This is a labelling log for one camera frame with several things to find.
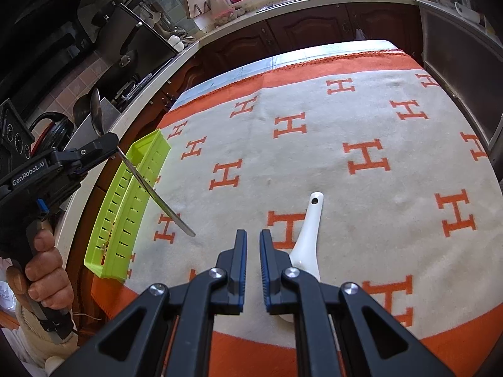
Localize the white ceramic soup spoon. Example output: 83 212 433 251
279 190 325 323

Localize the long steel spoon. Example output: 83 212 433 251
89 87 197 238

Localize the left hand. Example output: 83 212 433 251
6 229 74 312

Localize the black pressure cooker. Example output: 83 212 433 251
28 112 75 157

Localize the stainless steel splash panel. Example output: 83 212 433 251
65 91 121 150

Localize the green plastic utensil tray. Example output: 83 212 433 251
84 129 170 282

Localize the orange white H-pattern cloth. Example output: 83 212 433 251
92 49 502 376

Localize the black frying pan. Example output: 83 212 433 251
92 0 177 80

